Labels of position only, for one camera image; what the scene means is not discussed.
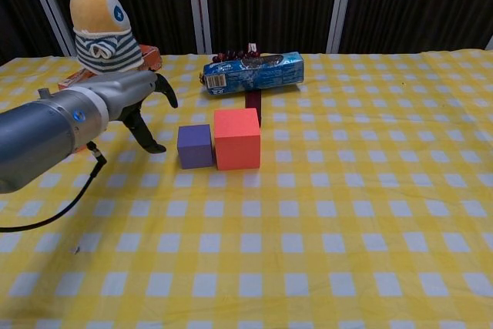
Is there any medium purple foam cube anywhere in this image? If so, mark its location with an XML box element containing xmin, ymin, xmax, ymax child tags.
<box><xmin>176</xmin><ymin>124</ymin><xmax>214</xmax><ymax>170</ymax></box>

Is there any blue cookie package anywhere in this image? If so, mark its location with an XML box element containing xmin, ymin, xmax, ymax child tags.
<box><xmin>199</xmin><ymin>51</ymin><xmax>305</xmax><ymax>97</ymax></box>

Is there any large red foam cube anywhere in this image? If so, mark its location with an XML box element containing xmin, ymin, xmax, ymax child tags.
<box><xmin>213</xmin><ymin>108</ymin><xmax>262</xmax><ymax>172</ymax></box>

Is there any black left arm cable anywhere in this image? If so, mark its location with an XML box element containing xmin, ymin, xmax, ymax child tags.
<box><xmin>0</xmin><ymin>142</ymin><xmax>109</xmax><ymax>233</ymax></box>

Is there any yellow plush toy striped shirt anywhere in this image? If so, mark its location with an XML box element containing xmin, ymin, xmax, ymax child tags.
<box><xmin>69</xmin><ymin>0</ymin><xmax>144</xmax><ymax>75</ymax></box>

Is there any orange cardboard snack box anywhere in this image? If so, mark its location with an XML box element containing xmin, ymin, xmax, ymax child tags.
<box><xmin>57</xmin><ymin>44</ymin><xmax>162</xmax><ymax>91</ymax></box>

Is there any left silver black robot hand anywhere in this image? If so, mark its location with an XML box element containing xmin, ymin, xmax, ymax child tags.
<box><xmin>90</xmin><ymin>70</ymin><xmax>179</xmax><ymax>154</ymax></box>

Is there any dark red flat strip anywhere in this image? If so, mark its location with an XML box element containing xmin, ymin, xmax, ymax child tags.
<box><xmin>245</xmin><ymin>42</ymin><xmax>263</xmax><ymax>129</ymax></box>

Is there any yellow white checkered tablecloth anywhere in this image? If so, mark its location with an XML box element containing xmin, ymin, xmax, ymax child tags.
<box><xmin>0</xmin><ymin>49</ymin><xmax>493</xmax><ymax>329</ymax></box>

